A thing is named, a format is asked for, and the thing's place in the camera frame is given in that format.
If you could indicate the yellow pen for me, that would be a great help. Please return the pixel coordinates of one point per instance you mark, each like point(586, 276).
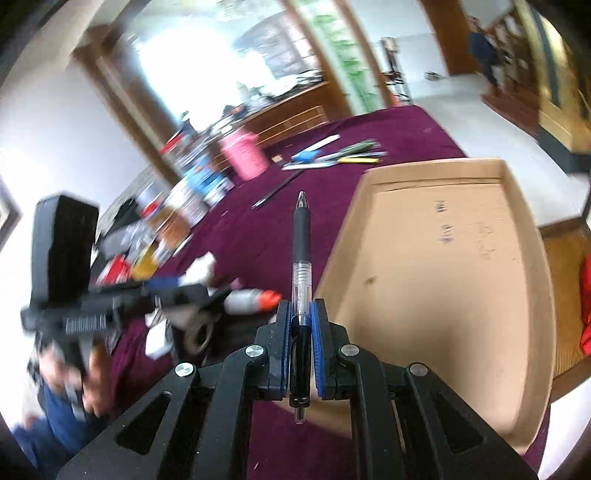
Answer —
point(358, 160)

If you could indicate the row of jars and boxes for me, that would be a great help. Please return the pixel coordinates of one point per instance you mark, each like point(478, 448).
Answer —
point(194, 184)

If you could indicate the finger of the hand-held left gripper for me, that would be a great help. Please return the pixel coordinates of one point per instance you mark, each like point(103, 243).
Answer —
point(184, 294)
point(191, 314)

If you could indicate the blue utility knife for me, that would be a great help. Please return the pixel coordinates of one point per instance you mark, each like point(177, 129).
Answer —
point(304, 155)

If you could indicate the green pen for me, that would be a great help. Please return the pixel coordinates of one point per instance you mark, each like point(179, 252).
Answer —
point(360, 146)

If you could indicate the golden pillar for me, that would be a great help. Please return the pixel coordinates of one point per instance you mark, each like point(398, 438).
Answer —
point(558, 69)

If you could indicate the tape roll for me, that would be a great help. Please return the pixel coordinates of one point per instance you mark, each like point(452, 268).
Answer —
point(198, 331)

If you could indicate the person's left hand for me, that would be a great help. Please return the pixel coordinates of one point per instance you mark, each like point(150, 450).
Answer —
point(99, 383)

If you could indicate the white glue bottle orange cap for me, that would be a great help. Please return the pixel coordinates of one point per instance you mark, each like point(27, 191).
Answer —
point(251, 300)

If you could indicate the wooden staircase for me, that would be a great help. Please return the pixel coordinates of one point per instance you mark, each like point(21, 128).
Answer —
point(512, 83)

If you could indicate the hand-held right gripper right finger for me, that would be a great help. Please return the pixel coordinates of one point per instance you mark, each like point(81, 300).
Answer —
point(318, 341)

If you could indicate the pink ribbed container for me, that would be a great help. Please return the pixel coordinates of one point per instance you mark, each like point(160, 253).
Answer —
point(244, 154)

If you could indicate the brown wooden door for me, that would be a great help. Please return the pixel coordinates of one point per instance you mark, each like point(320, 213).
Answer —
point(450, 37)

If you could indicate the thin black pen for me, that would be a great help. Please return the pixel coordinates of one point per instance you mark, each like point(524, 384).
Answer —
point(277, 189)

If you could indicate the wooden framed glass partition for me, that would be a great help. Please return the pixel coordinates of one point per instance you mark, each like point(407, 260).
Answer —
point(207, 55)

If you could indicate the black gel pen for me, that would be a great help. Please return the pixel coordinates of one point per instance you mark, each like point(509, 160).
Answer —
point(302, 230)

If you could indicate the red cloth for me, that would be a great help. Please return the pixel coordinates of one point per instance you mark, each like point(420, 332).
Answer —
point(586, 323)

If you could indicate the blue clothing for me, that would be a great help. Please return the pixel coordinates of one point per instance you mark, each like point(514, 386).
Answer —
point(51, 429)

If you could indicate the wooden cabinet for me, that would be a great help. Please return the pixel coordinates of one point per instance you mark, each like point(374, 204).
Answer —
point(286, 115)

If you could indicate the metal stand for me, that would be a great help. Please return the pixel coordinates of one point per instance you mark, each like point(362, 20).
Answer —
point(395, 74)

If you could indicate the red packet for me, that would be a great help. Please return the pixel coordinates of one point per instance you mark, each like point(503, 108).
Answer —
point(113, 270)

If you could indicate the white eraser block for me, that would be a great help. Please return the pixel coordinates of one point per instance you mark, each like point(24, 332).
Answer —
point(201, 270)

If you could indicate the cardboard box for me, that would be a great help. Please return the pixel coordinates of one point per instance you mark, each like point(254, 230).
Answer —
point(438, 277)

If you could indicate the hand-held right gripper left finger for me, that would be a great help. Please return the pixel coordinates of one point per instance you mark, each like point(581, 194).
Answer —
point(284, 341)

